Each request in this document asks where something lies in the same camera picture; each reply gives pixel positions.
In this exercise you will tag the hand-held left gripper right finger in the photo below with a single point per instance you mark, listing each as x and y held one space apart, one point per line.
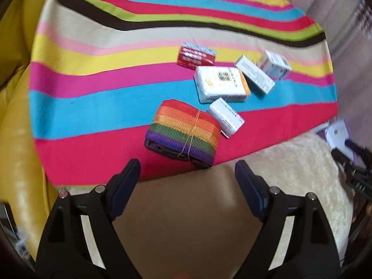
250 186

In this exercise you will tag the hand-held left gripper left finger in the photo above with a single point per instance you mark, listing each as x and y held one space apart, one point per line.
126 186

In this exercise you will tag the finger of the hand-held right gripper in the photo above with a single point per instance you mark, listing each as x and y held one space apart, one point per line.
341 157
357 148

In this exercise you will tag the purple cardboard storage box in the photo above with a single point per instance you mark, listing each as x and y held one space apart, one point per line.
335 133

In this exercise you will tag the white and orange box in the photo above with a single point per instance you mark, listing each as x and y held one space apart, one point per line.
221 84

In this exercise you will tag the white box blue red print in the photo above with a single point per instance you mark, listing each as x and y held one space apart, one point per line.
274 64

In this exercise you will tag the beige velvet cushion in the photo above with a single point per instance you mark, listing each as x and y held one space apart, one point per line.
189 209

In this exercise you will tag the small white printed box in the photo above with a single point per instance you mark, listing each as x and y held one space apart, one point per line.
226 119

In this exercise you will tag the colourful striped blanket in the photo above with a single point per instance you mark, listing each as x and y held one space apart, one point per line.
101 107

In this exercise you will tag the white box with text print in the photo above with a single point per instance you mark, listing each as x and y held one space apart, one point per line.
254 74

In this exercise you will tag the yellow leather sofa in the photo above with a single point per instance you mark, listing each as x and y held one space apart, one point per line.
20 122

